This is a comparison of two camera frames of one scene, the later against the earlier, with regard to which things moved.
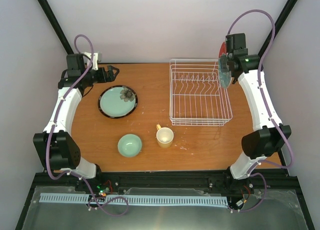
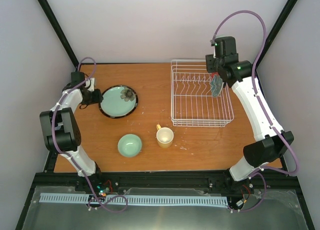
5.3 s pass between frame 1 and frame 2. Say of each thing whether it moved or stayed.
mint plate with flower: stayed
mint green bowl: stayed
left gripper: moved
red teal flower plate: moved
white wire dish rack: stayed
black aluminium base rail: stayed
